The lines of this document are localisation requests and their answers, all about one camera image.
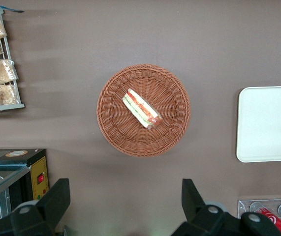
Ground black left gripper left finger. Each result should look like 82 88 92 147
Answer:
10 178 71 236

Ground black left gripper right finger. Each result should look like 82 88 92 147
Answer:
171 178 241 236

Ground tray of packaged crackers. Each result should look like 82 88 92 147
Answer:
0 6 25 114

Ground cream plastic tray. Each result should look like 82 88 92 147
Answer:
236 86 281 163

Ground black food warmer appliance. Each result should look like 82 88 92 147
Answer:
0 148 50 219

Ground clear acrylic bottle rack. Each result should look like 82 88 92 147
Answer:
237 199 281 236

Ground round brown wicker basket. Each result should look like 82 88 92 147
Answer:
96 63 191 157

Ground wrapped triangle sandwich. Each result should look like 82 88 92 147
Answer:
122 88 162 130

